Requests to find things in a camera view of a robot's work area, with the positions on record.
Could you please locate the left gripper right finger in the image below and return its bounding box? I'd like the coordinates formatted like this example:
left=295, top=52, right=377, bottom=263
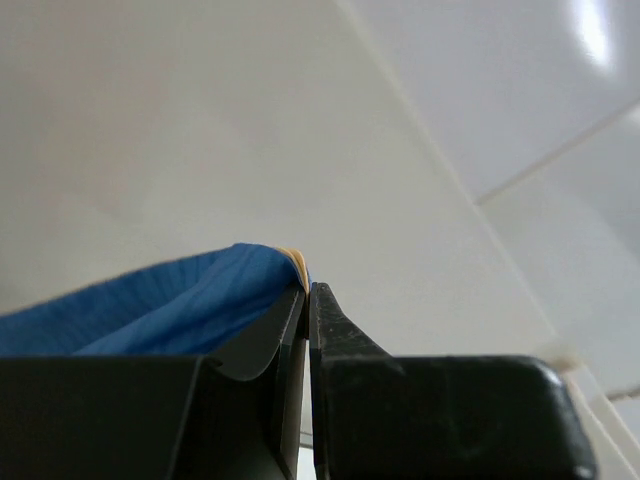
left=309, top=283, right=598, bottom=480

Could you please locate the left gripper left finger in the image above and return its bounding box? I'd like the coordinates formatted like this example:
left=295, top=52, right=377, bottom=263
left=1, top=285, right=306, bottom=479

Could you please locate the blue Pikachu placemat cloth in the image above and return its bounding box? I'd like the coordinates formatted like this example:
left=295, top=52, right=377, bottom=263
left=1, top=243, right=310, bottom=357

